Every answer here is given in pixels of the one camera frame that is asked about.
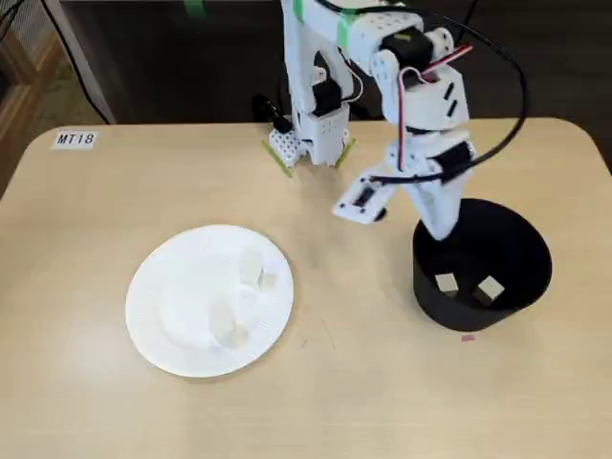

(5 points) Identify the red white servo wire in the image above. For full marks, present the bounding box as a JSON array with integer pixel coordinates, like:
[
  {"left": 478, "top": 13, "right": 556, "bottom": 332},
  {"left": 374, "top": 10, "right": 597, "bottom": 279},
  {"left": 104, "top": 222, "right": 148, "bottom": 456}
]
[{"left": 396, "top": 45, "right": 474, "bottom": 173}]

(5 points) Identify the white label MT18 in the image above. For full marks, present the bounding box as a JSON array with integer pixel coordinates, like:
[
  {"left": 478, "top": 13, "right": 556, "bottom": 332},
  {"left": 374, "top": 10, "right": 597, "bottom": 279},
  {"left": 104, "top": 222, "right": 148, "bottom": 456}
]
[{"left": 51, "top": 129, "right": 98, "bottom": 150}]

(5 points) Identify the black table clamp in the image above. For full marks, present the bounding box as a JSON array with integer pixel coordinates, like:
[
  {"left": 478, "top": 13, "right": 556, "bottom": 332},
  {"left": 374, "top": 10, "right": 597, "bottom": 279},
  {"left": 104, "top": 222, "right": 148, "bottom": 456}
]
[{"left": 251, "top": 94, "right": 293, "bottom": 135}]

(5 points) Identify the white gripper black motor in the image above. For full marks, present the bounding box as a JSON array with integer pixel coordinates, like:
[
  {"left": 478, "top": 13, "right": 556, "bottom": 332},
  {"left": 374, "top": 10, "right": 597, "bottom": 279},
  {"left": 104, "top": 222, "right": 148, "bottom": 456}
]
[{"left": 384, "top": 127, "right": 475, "bottom": 241}]

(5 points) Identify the grey metal post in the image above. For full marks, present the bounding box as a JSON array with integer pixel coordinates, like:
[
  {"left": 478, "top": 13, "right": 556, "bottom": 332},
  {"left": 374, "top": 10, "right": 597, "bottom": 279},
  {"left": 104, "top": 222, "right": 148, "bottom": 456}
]
[{"left": 45, "top": 0, "right": 119, "bottom": 124}]

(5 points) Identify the green tape strip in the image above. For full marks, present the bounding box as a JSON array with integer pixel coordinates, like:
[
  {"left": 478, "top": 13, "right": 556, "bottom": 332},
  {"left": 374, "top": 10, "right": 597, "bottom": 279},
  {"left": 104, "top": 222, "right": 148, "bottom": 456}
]
[
  {"left": 334, "top": 138, "right": 358, "bottom": 169},
  {"left": 260, "top": 138, "right": 295, "bottom": 179}
]

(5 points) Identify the wooden shelf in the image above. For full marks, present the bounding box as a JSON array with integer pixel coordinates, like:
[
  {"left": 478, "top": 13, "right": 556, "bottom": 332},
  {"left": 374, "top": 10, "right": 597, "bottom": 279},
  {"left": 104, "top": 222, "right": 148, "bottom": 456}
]
[{"left": 0, "top": 28, "right": 66, "bottom": 192}]

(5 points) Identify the dark brown cabinet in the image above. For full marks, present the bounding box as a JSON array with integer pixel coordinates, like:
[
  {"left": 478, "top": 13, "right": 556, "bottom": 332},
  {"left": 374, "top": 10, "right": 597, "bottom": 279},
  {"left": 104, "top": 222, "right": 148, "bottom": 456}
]
[{"left": 61, "top": 0, "right": 612, "bottom": 126}]

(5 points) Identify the thin black cable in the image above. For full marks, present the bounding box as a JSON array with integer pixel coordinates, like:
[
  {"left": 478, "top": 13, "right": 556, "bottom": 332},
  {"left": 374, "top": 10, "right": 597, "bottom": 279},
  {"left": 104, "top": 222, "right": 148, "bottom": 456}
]
[{"left": 40, "top": 0, "right": 114, "bottom": 123}]

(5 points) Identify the white paper plate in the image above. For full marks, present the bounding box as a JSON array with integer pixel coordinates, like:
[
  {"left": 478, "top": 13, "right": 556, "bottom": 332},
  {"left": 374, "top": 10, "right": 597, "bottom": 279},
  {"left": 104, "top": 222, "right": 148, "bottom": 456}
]
[{"left": 124, "top": 224, "right": 295, "bottom": 379}]

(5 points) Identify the black pot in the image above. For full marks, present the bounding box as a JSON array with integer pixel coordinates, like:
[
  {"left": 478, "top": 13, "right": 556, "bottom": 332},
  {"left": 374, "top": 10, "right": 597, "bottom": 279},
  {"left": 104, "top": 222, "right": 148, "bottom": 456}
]
[{"left": 411, "top": 198, "right": 555, "bottom": 333}]

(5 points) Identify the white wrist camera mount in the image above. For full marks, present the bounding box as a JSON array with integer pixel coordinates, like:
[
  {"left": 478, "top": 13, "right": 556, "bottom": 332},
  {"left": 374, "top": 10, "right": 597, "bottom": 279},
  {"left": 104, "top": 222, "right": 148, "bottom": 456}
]
[{"left": 332, "top": 164, "right": 407, "bottom": 226}]

